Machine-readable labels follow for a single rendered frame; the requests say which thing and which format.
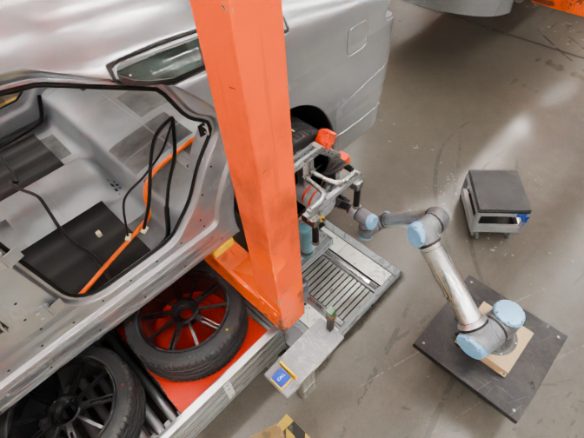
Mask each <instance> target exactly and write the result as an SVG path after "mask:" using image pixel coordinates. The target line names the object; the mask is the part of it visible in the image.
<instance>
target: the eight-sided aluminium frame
mask: <svg viewBox="0 0 584 438"><path fill-rule="evenodd" d="M319 154H322V155H325V156H328V163H329V162H330V160H331V159H332V158H333V157H335V156H338V157H340V158H341V153H339V152H337V151H336V150H334V149H325V147H324V146H322V145H321V144H319V143H317V142H312V143H310V144H309V146H307V147H306V148H305V149H303V150H302V151H300V152H299V153H297V154H296V155H295V156H293V157H294V170H295V172H296V171H297V170H299V169H300V168H302V166H304V165H305V164H307V163H309V162H310V161H311V160H312V159H314V158H315V157H316V156H318V155H319ZM330 179H333V180H340V179H341V178H340V171H338V172H336V173H334V174H332V175H331V178H330ZM330 185H331V186H330ZM337 186H338V185H333V184H330V183H327V182H326V183H325V185H324V186H323V188H325V189H326V190H328V191H329V193H330V192H331V191H332V190H333V189H335V188H336V187H337Z"/></svg>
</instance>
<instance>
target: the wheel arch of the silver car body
mask: <svg viewBox="0 0 584 438"><path fill-rule="evenodd" d="M289 110H290V116H294V117H297V118H299V119H301V120H303V121H304V122H305V123H308V124H310V125H311V126H313V127H315V128H317V129H320V128H325V129H330V130H332V131H333V132H335V127H334V124H333V122H332V120H331V117H330V116H329V114H328V112H327V111H326V110H325V109H323V108H322V107H320V106H318V105H316V104H312V103H304V104H299V105H296V106H294V107H292V108H290V109H289ZM234 199H235V191H234V198H233V215H234V220H235V224H236V219H235V212H234ZM236 227H237V229H238V231H239V232H240V230H239V228H238V226H237V224H236Z"/></svg>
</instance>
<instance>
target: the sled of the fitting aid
mask: <svg viewBox="0 0 584 438"><path fill-rule="evenodd" d="M319 231H320V232H322V233H323V234H324V235H325V240H323V241H322V242H321V243H320V244H319V245H318V246H317V247H316V248H314V250H315V254H314V255H313V256H312V257H311V258H303V259H302V260H301V265H302V272H303V271H304V270H305V269H306V268H308V267H309V266H310V265H311V264H312V263H313V262H314V261H315V260H316V259H317V258H319V257H320V256H321V255H322V254H323V253H324V252H325V251H326V250H327V249H328V248H330V247H331V246H332V245H333V237H332V236H330V235H328V234H327V233H325V232H324V231H323V230H321V229H320V230H319Z"/></svg>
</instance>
